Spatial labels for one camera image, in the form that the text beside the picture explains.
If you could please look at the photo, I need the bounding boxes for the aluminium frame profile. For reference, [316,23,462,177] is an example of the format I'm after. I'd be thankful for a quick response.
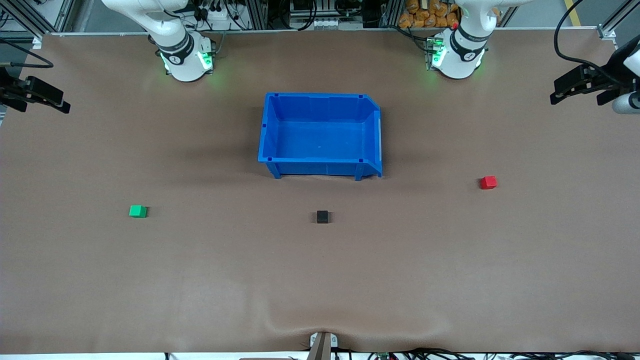
[598,0,640,40]
[0,0,76,40]

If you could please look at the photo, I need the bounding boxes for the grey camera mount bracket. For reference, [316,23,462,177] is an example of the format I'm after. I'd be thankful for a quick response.
[306,331,339,360]

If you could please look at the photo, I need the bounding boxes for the orange packets pile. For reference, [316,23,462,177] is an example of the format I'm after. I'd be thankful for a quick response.
[398,0,460,29]

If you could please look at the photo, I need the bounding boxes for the brown table mat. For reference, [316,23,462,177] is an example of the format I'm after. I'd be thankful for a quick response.
[0,27,640,356]

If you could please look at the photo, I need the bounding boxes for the blue plastic storage bin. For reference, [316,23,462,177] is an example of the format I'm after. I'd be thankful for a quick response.
[257,92,384,181]

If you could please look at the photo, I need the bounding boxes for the aluminium rack frame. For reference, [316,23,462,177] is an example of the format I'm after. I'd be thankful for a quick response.
[242,0,403,31]

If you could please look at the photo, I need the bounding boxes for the white power strip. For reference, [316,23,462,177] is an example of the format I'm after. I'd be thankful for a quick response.
[202,7,241,32]

